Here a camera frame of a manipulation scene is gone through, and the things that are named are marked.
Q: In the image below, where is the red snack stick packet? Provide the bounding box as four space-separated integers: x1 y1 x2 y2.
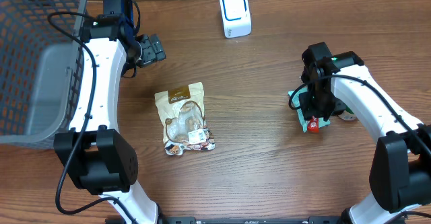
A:
307 116 319 133

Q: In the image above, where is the teal snack packet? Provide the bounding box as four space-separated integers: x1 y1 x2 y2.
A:
292 88 331 133

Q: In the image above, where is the green lid jar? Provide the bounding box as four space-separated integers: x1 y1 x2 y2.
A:
339 107 357 121

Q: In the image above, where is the brown cookie bag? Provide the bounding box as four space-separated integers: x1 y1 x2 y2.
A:
154 82 216 155

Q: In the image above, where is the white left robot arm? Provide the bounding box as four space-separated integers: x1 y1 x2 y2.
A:
53 0 167 223

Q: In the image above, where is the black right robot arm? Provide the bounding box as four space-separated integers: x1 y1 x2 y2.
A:
293 42 430 223

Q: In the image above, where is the grey plastic mesh basket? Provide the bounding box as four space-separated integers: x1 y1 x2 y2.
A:
1 0 87 149

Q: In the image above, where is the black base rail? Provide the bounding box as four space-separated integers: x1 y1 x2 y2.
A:
156 216 342 224

